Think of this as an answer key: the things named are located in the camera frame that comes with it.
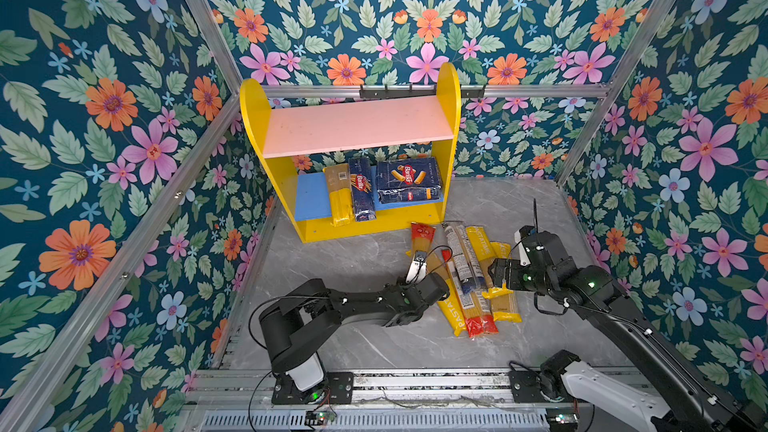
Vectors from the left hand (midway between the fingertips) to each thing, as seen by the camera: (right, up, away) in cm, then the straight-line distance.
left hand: (424, 276), depth 87 cm
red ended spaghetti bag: (+15, -7, -3) cm, 17 cm away
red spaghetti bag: (0, +11, +9) cm, 14 cm away
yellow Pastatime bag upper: (+20, +6, +7) cm, 22 cm away
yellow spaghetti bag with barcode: (-25, +20, +2) cm, 32 cm away
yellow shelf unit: (-35, +19, +4) cm, 40 cm away
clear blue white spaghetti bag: (+12, +4, +4) cm, 13 cm away
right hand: (+19, +5, -13) cm, 23 cm away
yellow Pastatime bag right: (+23, -6, -1) cm, 23 cm away
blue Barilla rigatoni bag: (-5, +29, +6) cm, 30 cm away
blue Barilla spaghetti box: (-20, +28, +8) cm, 35 cm away
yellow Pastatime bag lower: (+8, -10, -3) cm, 13 cm away
